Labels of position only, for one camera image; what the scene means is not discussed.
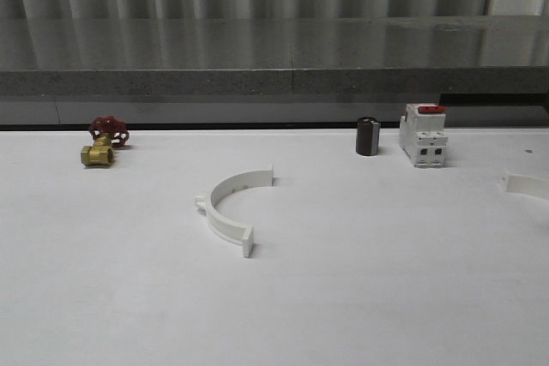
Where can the white half pipe clamp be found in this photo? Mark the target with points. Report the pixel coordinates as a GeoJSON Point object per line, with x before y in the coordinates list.
{"type": "Point", "coordinates": [213, 204]}
{"type": "Point", "coordinates": [526, 185]}

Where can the dark cylindrical capacitor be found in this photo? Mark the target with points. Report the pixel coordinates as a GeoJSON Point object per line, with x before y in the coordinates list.
{"type": "Point", "coordinates": [367, 137]}

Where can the brass valve red handwheel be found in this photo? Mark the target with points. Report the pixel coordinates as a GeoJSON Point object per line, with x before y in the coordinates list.
{"type": "Point", "coordinates": [108, 133]}

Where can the grey stone counter ledge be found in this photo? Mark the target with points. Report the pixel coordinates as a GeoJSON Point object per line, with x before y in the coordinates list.
{"type": "Point", "coordinates": [162, 73]}

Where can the white circuit breaker red switch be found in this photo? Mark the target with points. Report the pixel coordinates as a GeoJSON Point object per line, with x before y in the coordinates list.
{"type": "Point", "coordinates": [421, 134]}

